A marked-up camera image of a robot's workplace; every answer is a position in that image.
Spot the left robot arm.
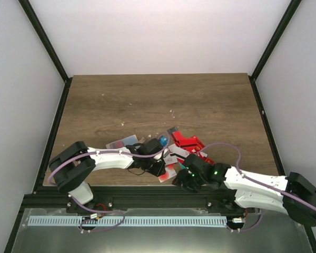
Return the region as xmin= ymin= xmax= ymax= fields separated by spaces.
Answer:
xmin=47 ymin=139 xmax=170 ymax=213

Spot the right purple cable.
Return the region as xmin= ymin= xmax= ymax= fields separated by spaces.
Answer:
xmin=199 ymin=142 xmax=316 ymax=232

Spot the beige leather card holder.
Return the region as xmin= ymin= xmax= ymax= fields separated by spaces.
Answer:
xmin=106 ymin=134 xmax=145 ymax=149

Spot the blue card upper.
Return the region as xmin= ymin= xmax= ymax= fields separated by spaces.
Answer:
xmin=159 ymin=135 xmax=170 ymax=147

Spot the black aluminium frame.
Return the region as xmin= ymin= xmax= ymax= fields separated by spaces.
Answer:
xmin=4 ymin=1 xmax=301 ymax=252

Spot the red gold card middle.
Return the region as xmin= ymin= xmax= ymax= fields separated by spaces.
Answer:
xmin=196 ymin=152 xmax=214 ymax=164

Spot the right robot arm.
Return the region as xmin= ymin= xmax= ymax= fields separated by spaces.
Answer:
xmin=172 ymin=154 xmax=316 ymax=227

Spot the white black red card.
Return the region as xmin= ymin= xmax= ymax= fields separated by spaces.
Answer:
xmin=163 ymin=144 xmax=190 ymax=165

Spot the light blue slotted cable duct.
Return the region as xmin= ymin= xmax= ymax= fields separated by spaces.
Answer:
xmin=27 ymin=216 xmax=227 ymax=228

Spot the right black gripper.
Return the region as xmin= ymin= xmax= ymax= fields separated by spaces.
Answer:
xmin=172 ymin=169 xmax=206 ymax=194

